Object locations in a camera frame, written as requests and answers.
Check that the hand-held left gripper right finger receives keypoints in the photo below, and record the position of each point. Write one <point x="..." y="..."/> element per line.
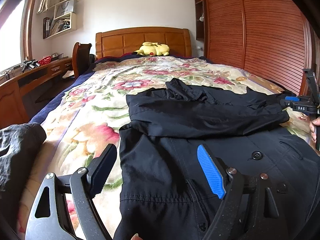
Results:
<point x="211" y="170"/>

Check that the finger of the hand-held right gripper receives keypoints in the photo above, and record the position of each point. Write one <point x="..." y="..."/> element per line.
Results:
<point x="291" y="98"/>
<point x="286" y="103"/>

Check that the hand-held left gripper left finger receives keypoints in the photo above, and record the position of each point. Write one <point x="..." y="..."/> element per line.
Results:
<point x="103" y="165"/>

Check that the black jacket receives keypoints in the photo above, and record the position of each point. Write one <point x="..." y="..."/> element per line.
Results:
<point x="175" y="160"/>

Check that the person's right hand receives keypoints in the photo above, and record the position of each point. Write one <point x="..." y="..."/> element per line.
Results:
<point x="314" y="127"/>

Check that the floral blanket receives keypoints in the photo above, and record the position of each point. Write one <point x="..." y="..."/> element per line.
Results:
<point x="87" y="130"/>

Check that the navy blue bed sheet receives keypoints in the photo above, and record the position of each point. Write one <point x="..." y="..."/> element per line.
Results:
<point x="50" y="107"/>

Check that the wooden louvred wardrobe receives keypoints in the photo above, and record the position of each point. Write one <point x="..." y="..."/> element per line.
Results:
<point x="250" y="30"/>

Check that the grey crinkled cloth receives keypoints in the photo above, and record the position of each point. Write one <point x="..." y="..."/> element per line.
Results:
<point x="17" y="152"/>

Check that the wooden chair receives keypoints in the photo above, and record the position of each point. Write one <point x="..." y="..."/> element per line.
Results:
<point x="81" y="60"/>

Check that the wooden desk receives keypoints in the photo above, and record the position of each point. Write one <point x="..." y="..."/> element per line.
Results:
<point x="15" y="92"/>

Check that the red basket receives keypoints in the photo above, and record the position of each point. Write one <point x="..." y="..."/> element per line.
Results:
<point x="45" y="61"/>

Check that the black metal device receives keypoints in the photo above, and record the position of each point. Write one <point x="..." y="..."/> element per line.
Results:
<point x="30" y="65"/>

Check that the yellow plush toy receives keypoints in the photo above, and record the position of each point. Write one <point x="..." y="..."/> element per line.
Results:
<point x="152" y="49"/>

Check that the wooden niche shelf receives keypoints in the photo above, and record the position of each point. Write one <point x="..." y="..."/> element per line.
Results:
<point x="199" y="12"/>

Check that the wooden bed headboard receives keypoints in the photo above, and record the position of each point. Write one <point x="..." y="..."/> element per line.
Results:
<point x="130" y="41"/>

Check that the window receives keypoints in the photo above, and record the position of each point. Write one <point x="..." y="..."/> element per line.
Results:
<point x="12" y="35"/>

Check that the white paper bag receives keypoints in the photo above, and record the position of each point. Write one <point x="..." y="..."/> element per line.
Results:
<point x="64" y="8"/>

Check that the white wall shelf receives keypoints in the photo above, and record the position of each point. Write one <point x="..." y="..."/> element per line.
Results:
<point x="70" y="26"/>

